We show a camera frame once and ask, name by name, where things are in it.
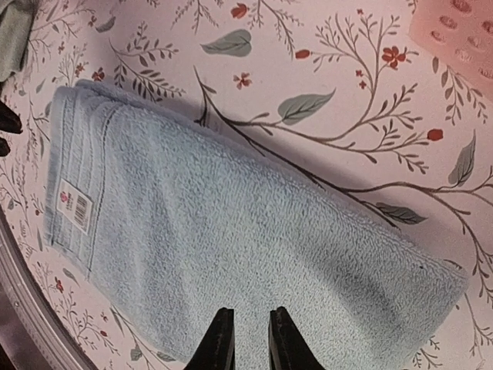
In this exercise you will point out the floral table mat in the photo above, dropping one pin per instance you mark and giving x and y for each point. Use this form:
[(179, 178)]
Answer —
[(336, 90)]

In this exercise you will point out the front aluminium rail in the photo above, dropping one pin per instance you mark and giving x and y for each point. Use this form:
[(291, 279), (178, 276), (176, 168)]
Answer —
[(31, 332)]

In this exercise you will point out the pink plastic basket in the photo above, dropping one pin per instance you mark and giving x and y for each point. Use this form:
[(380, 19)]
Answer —
[(459, 34)]

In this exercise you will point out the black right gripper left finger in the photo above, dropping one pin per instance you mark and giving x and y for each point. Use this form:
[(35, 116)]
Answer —
[(216, 350)]

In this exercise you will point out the green panda towel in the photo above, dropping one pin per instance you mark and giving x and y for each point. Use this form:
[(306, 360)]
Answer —
[(17, 17)]

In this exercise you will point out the light blue towel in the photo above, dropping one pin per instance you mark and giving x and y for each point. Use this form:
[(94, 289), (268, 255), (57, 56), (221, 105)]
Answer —
[(172, 222)]

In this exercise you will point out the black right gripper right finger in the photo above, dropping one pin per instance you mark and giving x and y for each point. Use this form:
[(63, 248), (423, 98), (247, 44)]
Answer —
[(287, 348)]

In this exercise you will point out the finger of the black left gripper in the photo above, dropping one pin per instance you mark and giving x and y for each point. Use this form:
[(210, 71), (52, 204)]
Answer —
[(9, 121), (4, 148)]

